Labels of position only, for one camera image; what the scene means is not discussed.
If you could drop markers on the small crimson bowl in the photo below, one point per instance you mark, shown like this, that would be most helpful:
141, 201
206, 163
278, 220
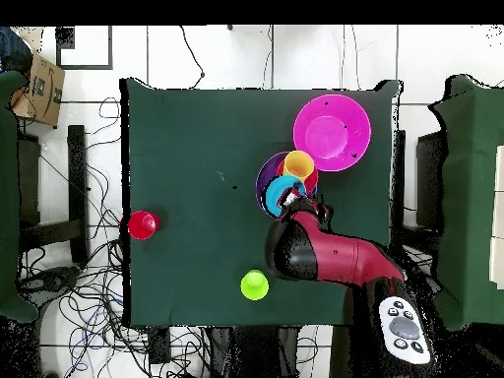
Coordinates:
313, 181

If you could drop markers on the small light blue bowl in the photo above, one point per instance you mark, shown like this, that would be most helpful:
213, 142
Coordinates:
275, 189

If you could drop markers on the yellow cup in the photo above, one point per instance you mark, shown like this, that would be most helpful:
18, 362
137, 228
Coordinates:
299, 163

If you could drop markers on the large purple bowl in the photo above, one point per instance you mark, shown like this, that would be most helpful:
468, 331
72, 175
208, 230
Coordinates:
265, 173

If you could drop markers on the large pink bowl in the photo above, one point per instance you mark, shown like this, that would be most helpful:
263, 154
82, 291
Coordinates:
332, 132

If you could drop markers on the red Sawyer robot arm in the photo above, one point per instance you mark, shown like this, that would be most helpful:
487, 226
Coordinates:
338, 260

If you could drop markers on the green cup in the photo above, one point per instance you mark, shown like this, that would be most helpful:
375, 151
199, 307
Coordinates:
255, 287

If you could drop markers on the black stand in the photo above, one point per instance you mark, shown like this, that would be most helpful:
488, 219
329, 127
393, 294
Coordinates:
76, 177
429, 177

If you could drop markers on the dark green table cloth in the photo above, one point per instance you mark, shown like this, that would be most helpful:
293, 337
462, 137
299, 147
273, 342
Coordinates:
197, 130

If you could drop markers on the green covered side table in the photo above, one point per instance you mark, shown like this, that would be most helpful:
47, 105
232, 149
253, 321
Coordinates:
472, 197
8, 197

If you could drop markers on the red cup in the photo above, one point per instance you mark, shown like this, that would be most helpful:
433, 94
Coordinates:
139, 226

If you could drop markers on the black power strip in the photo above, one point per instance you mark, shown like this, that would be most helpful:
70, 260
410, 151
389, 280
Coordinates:
159, 346

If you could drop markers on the cardboard box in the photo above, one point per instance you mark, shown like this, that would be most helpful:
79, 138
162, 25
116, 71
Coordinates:
39, 90

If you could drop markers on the dark blue fabric item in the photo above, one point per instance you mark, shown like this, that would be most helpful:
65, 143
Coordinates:
13, 51

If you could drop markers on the black pedestal leg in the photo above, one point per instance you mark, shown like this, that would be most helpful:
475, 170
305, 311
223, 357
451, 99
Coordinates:
55, 277

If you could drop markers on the black floor frame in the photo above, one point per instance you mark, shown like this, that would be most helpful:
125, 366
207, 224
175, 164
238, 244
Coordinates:
84, 67

